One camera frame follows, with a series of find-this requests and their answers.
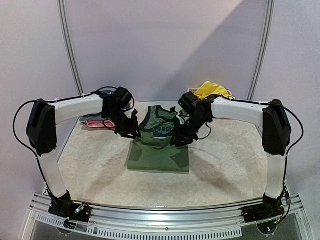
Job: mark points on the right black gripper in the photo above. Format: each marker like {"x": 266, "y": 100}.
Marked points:
{"x": 185, "y": 132}

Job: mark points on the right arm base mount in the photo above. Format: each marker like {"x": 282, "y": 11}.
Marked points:
{"x": 269, "y": 214}

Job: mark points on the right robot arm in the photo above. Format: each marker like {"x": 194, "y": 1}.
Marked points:
{"x": 271, "y": 117}

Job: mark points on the folded pink garment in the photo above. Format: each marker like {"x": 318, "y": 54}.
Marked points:
{"x": 99, "y": 124}

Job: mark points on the green tank top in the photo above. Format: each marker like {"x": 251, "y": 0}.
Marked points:
{"x": 152, "y": 152}

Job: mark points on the right aluminium frame post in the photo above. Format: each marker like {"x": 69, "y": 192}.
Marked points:
{"x": 262, "y": 49}

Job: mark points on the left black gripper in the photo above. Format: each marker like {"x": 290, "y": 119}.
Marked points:
{"x": 132, "y": 129}

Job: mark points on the yellow garment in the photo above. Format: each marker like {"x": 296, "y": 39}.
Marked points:
{"x": 209, "y": 88}

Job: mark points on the aluminium frame post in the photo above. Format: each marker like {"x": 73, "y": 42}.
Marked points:
{"x": 262, "y": 49}
{"x": 68, "y": 46}

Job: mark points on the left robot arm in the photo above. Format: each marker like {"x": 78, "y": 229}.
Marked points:
{"x": 46, "y": 115}

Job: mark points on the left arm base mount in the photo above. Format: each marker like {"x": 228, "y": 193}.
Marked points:
{"x": 66, "y": 208}

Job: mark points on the aluminium front rail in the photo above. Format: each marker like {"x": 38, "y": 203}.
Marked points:
{"x": 209, "y": 223}

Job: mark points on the left aluminium frame post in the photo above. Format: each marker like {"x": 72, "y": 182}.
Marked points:
{"x": 68, "y": 46}

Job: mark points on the folded navy graphic shirt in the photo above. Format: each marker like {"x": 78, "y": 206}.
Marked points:
{"x": 105, "y": 92}

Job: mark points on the pink plastic basket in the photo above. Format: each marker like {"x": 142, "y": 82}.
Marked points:
{"x": 193, "y": 90}

